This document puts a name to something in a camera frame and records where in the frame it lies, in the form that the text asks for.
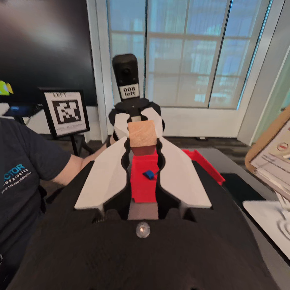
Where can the person's dark navy shirt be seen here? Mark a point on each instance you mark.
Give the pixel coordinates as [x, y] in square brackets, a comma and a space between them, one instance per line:
[22, 181]

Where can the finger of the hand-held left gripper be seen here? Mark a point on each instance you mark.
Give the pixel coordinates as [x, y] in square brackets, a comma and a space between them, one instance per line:
[121, 124]
[156, 117]

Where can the black flat pad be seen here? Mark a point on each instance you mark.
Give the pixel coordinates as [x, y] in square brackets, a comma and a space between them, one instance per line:
[242, 188]

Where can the person's left forearm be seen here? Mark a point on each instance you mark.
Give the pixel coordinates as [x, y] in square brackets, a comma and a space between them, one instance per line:
[74, 167]

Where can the white framed window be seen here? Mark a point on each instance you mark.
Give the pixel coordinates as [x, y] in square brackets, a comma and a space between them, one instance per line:
[181, 56]

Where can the printed instruction sheet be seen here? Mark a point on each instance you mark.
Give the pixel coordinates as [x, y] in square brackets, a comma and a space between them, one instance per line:
[276, 163]

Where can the white board stand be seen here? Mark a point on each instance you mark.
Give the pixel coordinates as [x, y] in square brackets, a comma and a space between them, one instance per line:
[265, 215]

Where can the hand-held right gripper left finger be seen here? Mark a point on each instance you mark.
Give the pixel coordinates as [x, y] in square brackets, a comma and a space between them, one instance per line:
[102, 179]

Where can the red plastic bin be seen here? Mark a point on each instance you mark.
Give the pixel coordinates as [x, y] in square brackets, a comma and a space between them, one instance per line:
[142, 190]

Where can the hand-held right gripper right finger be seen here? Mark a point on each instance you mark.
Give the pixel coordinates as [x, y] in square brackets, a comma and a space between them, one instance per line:
[183, 179]

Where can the tan wooden block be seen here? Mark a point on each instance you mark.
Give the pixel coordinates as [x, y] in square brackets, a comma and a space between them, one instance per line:
[142, 133]

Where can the large black wall screen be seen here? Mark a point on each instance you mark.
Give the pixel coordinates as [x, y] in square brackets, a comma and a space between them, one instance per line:
[45, 45]

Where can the blue wooden cylinder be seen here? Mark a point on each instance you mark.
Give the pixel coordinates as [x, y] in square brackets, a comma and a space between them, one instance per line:
[149, 175]

